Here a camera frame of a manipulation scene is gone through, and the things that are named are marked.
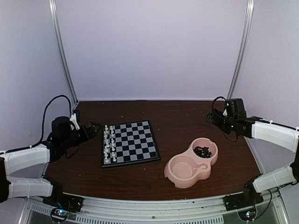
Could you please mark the front aluminium rail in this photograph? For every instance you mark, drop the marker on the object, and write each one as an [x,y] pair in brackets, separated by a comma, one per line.
[209,210]

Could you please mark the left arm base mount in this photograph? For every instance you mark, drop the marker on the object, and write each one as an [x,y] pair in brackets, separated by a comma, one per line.
[67,202]

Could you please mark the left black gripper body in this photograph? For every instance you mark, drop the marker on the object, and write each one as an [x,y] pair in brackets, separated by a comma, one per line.
[68,141]

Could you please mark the aluminium frame post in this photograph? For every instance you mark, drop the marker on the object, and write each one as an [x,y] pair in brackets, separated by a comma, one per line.
[242,49]
[62,55]

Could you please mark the pile of black chess pieces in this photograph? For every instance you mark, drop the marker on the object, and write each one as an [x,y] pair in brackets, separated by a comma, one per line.
[202,152]

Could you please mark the pink double pet bowl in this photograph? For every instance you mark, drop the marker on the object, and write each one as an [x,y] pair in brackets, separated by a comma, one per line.
[185,169]

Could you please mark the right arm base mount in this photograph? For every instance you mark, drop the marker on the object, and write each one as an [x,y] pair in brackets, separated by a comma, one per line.
[239,201]

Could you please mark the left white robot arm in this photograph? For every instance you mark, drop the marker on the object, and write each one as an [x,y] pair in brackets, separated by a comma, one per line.
[17,159]

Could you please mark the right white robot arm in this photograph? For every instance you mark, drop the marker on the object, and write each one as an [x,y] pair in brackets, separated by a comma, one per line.
[278,134]

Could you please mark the left aluminium frame post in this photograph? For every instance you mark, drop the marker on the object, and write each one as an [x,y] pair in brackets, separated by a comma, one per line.
[62,55]

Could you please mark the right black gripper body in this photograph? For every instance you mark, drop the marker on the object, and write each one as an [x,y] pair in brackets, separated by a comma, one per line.
[227,125]

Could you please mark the black and white chessboard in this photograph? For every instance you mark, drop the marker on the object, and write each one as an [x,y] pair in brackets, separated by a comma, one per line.
[134,143]

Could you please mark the right aluminium frame post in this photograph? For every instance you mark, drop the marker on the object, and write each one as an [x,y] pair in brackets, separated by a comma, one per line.
[242,49]

